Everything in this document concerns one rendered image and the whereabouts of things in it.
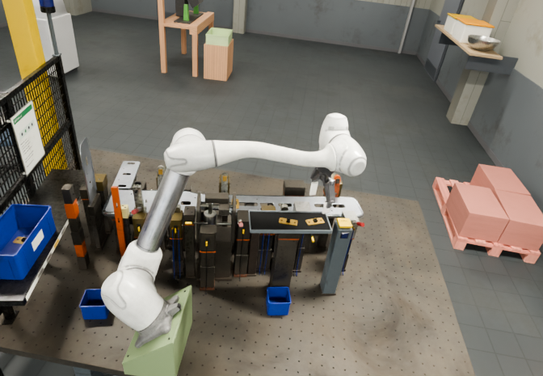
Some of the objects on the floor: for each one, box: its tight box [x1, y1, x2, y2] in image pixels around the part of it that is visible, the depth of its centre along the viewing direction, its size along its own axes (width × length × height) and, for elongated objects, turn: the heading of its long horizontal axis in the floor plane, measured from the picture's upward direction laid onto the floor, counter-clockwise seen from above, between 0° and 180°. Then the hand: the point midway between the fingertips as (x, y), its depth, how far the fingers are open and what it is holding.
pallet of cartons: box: [432, 164, 543, 264], centre depth 378 cm, size 108×74×39 cm
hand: (318, 201), depth 168 cm, fingers open, 13 cm apart
